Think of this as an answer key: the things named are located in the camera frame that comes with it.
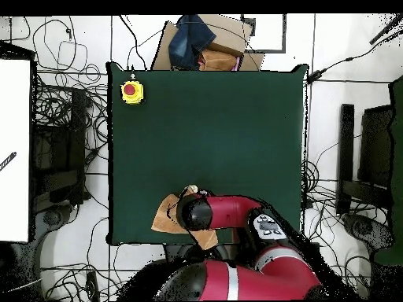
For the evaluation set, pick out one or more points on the orange folded cloth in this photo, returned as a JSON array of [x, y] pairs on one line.
[[218, 59]]

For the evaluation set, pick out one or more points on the black pole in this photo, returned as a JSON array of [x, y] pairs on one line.
[[385, 30]]

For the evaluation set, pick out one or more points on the blue denim jeans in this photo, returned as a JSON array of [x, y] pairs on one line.
[[189, 41]]

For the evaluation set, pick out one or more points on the yellow emergency stop button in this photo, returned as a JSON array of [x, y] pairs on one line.
[[132, 92]]

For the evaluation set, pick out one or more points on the black striped rod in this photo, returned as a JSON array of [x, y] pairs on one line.
[[8, 160]]

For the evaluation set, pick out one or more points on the black floor stand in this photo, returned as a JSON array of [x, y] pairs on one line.
[[346, 141], [77, 125]]

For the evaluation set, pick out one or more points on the white rectangular panel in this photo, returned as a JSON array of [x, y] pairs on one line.
[[14, 151]]

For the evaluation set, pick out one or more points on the tan terry towel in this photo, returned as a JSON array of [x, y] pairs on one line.
[[165, 217]]

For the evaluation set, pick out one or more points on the black power strip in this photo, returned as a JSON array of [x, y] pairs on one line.
[[93, 286]]

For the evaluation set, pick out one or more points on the gray pedestal foot black knob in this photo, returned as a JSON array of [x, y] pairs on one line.
[[173, 251]]

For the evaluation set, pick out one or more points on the dark green table cloth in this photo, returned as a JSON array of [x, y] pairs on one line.
[[397, 157], [204, 125]]

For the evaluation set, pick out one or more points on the brown cardboard box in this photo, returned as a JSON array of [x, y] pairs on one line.
[[229, 34]]

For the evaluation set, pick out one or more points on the gray floor leg black knob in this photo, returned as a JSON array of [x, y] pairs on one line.
[[52, 217], [365, 228]]

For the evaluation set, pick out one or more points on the black rectangular frame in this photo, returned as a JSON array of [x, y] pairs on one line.
[[267, 51]]

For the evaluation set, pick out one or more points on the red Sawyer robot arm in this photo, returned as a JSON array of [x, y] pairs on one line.
[[267, 280]]

